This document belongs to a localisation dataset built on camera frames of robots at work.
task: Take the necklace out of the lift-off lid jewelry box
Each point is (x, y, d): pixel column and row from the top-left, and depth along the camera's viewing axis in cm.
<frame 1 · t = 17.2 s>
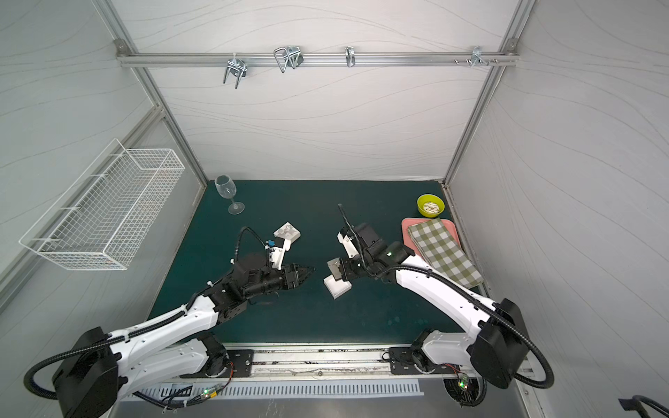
left hand: (311, 273, 74), fingers open
right hand: (339, 267, 78), fingers closed
white closed jewelry box: (287, 232, 101), point 4 cm above the table
clear wine glass: (226, 188, 103), point 13 cm above the table
green bowl: (430, 205, 110), point 3 cm above the table
pink tray: (407, 238, 103), on the table
green checkered cloth: (437, 245, 101), on the table

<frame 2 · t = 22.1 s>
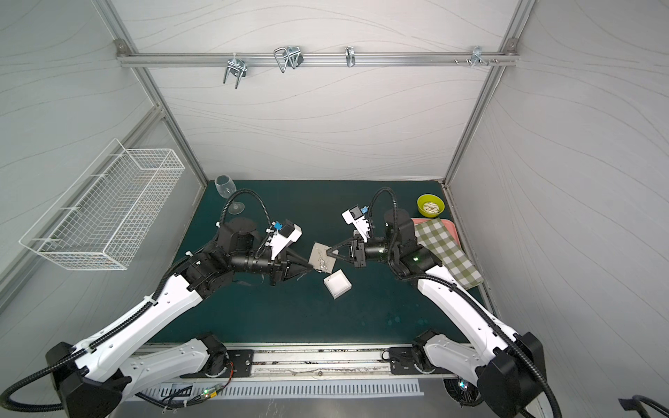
left hand: (308, 269, 63), fingers closed
right hand: (327, 254, 65), fingers closed
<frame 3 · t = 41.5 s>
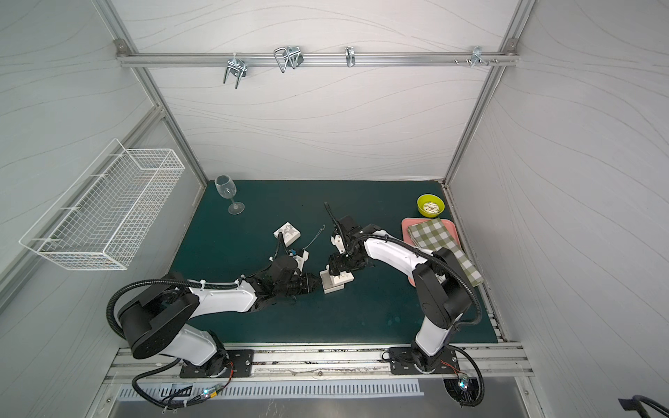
left hand: (323, 283, 85), fingers closed
right hand: (338, 268, 87), fingers open
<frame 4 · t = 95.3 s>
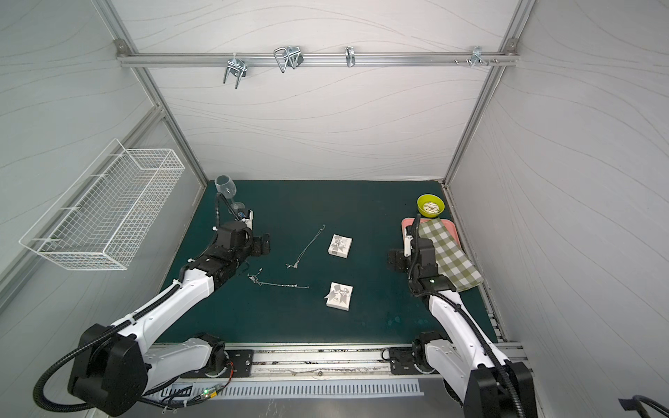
left hand: (255, 234, 85), fingers open
right hand: (406, 248, 85), fingers open
white box lid: (340, 296, 85), point 4 cm above the table
